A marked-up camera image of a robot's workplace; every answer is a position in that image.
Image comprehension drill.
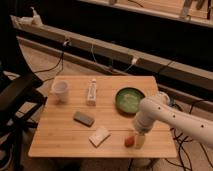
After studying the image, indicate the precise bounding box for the green bowl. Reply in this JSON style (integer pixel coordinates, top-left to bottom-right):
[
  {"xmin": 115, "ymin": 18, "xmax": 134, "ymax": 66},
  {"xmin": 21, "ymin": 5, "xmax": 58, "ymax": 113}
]
[{"xmin": 115, "ymin": 87, "xmax": 145, "ymax": 115}]

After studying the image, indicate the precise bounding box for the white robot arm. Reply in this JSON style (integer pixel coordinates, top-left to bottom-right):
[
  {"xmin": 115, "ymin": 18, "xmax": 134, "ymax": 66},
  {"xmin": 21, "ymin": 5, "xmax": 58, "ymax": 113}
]
[{"xmin": 133, "ymin": 93, "xmax": 213, "ymax": 149}]

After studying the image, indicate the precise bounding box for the black cable bundle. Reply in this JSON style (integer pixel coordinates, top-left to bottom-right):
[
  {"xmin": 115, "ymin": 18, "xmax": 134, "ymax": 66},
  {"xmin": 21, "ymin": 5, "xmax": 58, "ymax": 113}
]
[{"xmin": 165, "ymin": 99, "xmax": 213, "ymax": 169}]

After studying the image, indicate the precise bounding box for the wooden table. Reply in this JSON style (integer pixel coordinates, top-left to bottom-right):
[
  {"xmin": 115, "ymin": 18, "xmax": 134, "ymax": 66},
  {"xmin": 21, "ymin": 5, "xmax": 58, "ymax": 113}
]
[{"xmin": 29, "ymin": 76, "xmax": 177, "ymax": 158}]

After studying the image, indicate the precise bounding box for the white spray bottle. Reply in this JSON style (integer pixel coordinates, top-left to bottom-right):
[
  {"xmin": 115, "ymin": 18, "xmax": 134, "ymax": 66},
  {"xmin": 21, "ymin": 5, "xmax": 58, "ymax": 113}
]
[{"xmin": 32, "ymin": 7, "xmax": 43, "ymax": 27}]

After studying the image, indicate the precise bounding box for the long wooden beam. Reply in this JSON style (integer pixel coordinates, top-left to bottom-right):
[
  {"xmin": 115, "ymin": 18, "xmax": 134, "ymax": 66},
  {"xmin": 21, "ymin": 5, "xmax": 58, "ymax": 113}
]
[{"xmin": 12, "ymin": 16, "xmax": 213, "ymax": 91}]

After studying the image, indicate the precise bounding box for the grey sponge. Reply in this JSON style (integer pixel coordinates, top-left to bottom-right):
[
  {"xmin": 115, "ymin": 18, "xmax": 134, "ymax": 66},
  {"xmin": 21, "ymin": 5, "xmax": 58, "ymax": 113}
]
[{"xmin": 73, "ymin": 111, "xmax": 94, "ymax": 127}]

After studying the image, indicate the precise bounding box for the white plastic cup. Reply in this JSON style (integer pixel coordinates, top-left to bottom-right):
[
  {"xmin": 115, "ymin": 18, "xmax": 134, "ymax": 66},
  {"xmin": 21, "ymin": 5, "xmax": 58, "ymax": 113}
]
[{"xmin": 51, "ymin": 81, "xmax": 69, "ymax": 102}]

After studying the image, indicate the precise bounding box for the red pepper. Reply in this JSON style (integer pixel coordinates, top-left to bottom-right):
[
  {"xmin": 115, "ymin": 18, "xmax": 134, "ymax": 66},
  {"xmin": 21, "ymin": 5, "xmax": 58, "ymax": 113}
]
[{"xmin": 124, "ymin": 136, "xmax": 135, "ymax": 147}]

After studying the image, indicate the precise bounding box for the white toothpaste tube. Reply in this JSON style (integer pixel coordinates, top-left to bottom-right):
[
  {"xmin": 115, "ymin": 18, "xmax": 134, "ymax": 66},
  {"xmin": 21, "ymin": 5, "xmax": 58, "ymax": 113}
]
[{"xmin": 87, "ymin": 79, "xmax": 97, "ymax": 106}]

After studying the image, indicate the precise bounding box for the black chair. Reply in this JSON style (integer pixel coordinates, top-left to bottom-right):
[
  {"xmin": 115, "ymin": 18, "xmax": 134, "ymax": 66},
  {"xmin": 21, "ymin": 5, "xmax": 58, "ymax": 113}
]
[{"xmin": 0, "ymin": 61, "xmax": 46, "ymax": 171}]

